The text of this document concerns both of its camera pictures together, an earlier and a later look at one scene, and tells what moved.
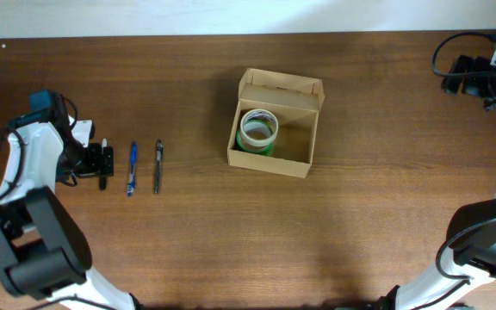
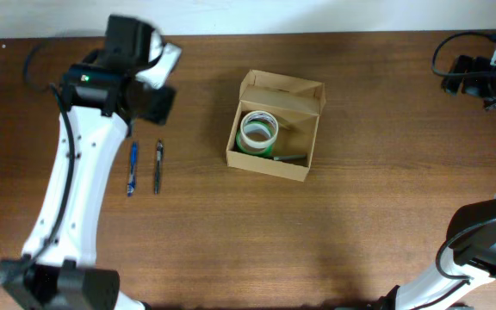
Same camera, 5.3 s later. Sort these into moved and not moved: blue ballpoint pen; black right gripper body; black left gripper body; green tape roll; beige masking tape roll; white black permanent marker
Moved: white black permanent marker; black left gripper body
Not moved: beige masking tape roll; black right gripper body; blue ballpoint pen; green tape roll
